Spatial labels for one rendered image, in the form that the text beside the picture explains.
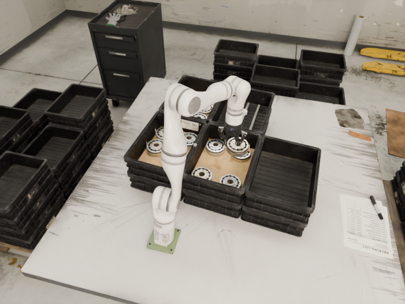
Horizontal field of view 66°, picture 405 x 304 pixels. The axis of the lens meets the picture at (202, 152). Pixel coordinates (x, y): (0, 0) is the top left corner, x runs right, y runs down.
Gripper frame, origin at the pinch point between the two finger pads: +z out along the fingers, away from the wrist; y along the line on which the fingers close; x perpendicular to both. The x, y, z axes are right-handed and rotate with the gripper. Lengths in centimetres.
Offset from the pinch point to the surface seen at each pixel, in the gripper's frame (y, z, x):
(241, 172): 7.3, 17.2, -0.6
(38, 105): -178, 62, 59
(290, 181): 31.4, 17.1, 1.3
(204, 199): -6.6, 22.5, -18.4
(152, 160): -38.5, 17.4, -7.1
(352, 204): 65, 30, 8
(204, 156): -13.9, 17.2, 4.3
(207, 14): -109, 71, 325
